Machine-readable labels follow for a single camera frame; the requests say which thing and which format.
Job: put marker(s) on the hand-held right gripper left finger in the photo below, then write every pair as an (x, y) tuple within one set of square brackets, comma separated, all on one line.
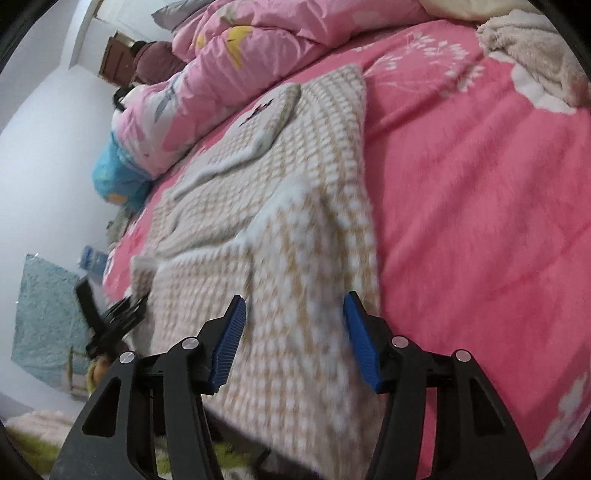
[(226, 350)]

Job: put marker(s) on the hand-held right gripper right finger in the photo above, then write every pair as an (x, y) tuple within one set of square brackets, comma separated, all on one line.
[(362, 346)]

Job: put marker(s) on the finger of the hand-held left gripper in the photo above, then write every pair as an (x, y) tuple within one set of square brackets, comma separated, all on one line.
[(127, 314)]

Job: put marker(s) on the checked knit coat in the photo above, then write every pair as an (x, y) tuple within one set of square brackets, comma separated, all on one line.
[(300, 207)]

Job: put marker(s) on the teal towel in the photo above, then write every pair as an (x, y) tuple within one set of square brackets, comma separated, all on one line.
[(46, 314)]

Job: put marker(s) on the blue plastic packet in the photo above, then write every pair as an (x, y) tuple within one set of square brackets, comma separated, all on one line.
[(92, 258)]

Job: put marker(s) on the grey-green cloth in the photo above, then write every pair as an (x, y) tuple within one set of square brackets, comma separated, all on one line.
[(120, 226)]

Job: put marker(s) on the blue printed pillow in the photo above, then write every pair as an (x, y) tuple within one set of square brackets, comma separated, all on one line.
[(115, 180)]

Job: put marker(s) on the pink floral blanket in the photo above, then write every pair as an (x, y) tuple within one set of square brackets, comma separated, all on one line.
[(461, 207)]

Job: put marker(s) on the maroon bag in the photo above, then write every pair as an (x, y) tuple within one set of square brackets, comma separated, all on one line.
[(157, 62)]

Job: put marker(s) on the brown wooden cabinet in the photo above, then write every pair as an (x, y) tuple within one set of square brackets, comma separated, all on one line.
[(115, 60)]

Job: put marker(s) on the pink printed quilt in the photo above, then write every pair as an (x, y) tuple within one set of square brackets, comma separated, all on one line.
[(258, 69)]

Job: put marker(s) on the grey cloth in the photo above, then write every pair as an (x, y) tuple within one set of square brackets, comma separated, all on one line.
[(173, 11)]

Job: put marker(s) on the beige fluffy garment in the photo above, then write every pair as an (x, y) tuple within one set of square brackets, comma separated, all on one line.
[(531, 50)]

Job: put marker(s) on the cream cloth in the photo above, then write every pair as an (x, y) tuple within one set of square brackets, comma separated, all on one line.
[(471, 7)]

